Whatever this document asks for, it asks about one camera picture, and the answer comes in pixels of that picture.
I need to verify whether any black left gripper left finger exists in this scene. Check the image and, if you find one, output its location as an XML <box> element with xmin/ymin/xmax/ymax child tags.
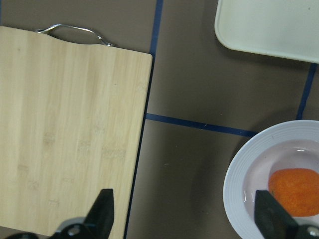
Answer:
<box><xmin>84</xmin><ymin>189</ymin><xmax>115</xmax><ymax>239</ymax></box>

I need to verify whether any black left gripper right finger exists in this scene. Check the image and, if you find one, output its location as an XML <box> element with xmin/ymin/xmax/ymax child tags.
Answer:
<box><xmin>254</xmin><ymin>190</ymin><xmax>299</xmax><ymax>239</ymax></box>

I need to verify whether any orange fruit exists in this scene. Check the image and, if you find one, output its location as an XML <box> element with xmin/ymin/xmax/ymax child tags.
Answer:
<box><xmin>268</xmin><ymin>168</ymin><xmax>319</xmax><ymax>217</ymax></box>

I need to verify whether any cream bear tray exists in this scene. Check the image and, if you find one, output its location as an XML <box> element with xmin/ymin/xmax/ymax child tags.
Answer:
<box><xmin>214</xmin><ymin>0</ymin><xmax>319</xmax><ymax>63</ymax></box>

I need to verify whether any white round plate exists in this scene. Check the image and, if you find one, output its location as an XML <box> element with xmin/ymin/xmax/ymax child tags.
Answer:
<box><xmin>223</xmin><ymin>120</ymin><xmax>319</xmax><ymax>239</ymax></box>

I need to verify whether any bamboo cutting board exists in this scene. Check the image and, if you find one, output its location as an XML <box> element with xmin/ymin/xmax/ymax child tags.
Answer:
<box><xmin>0</xmin><ymin>26</ymin><xmax>153</xmax><ymax>239</ymax></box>

